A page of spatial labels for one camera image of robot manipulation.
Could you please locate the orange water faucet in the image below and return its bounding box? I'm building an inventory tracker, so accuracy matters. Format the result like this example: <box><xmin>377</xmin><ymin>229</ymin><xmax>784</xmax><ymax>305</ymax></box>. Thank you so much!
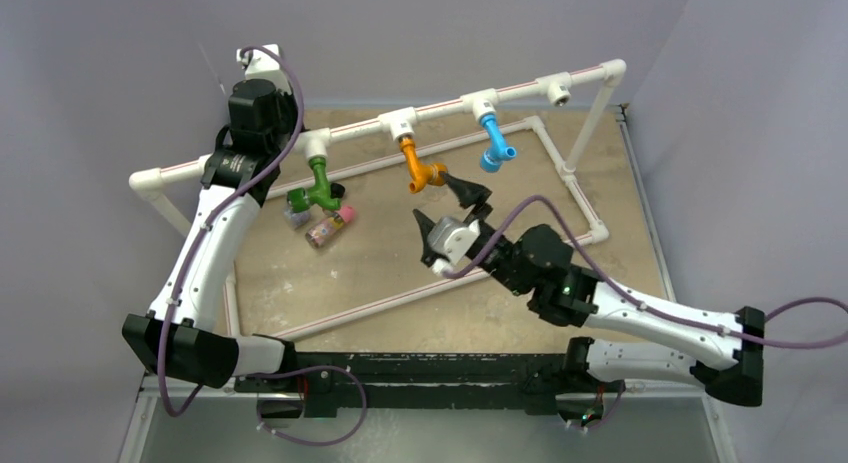
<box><xmin>398</xmin><ymin>135</ymin><xmax>447</xmax><ymax>194</ymax></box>

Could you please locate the white PVC pipe frame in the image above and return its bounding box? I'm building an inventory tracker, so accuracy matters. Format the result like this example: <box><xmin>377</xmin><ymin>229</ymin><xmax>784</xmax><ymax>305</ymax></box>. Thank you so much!
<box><xmin>128</xmin><ymin>58</ymin><xmax>627</xmax><ymax>342</ymax></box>

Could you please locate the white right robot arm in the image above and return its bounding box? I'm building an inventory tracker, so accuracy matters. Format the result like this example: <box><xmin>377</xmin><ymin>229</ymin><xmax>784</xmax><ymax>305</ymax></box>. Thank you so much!
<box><xmin>412</xmin><ymin>174</ymin><xmax>766</xmax><ymax>407</ymax></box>

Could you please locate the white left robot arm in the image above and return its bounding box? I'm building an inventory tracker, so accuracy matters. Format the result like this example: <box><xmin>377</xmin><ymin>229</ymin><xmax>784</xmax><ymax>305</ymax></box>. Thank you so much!
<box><xmin>121</xmin><ymin>79</ymin><xmax>301</xmax><ymax>392</ymax></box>

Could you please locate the blue water faucet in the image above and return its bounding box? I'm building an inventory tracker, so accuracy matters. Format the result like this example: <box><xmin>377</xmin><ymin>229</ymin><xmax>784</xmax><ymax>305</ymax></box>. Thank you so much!
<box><xmin>479</xmin><ymin>113</ymin><xmax>517</xmax><ymax>173</ymax></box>

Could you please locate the green water faucet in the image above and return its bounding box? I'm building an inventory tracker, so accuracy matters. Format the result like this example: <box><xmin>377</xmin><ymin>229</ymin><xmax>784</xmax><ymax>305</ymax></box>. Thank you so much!
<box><xmin>286</xmin><ymin>156</ymin><xmax>332</xmax><ymax>211</ymax></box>

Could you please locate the pink capped colourful bottle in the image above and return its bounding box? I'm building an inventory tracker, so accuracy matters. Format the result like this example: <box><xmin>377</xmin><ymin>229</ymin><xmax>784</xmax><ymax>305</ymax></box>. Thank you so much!
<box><xmin>305</xmin><ymin>205</ymin><xmax>357</xmax><ymax>249</ymax></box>

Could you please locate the red and black faucet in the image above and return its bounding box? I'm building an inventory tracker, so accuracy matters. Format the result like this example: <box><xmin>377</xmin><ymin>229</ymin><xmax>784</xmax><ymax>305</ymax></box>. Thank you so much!
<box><xmin>324</xmin><ymin>182</ymin><xmax>346</xmax><ymax>212</ymax></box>

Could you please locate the clear plastic cup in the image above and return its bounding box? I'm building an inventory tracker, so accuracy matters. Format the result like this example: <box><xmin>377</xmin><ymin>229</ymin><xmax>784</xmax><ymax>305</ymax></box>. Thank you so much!
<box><xmin>283</xmin><ymin>205</ymin><xmax>312</xmax><ymax>229</ymax></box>

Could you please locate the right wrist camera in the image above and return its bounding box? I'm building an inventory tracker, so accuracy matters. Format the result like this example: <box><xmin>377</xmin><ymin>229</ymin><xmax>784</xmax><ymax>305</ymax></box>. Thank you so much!
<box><xmin>428</xmin><ymin>216</ymin><xmax>481</xmax><ymax>276</ymax></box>

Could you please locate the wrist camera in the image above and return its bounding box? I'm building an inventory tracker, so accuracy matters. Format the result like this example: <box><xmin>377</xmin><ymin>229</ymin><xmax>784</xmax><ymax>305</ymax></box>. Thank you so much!
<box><xmin>428</xmin><ymin>216</ymin><xmax>481</xmax><ymax>276</ymax></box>
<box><xmin>236</xmin><ymin>48</ymin><xmax>291</xmax><ymax>93</ymax></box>

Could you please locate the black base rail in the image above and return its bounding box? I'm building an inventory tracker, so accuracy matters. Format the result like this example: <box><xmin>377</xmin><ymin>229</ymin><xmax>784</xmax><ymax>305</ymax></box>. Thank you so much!
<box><xmin>235</xmin><ymin>351</ymin><xmax>625</xmax><ymax>418</ymax></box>

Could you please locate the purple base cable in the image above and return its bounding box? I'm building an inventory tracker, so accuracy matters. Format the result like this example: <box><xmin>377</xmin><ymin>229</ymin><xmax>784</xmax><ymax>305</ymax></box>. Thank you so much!
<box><xmin>254</xmin><ymin>365</ymin><xmax>369</xmax><ymax>448</ymax></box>

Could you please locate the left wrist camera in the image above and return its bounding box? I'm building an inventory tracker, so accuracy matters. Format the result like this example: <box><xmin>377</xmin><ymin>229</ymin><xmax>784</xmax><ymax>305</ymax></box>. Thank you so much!
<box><xmin>236</xmin><ymin>48</ymin><xmax>291</xmax><ymax>93</ymax></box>

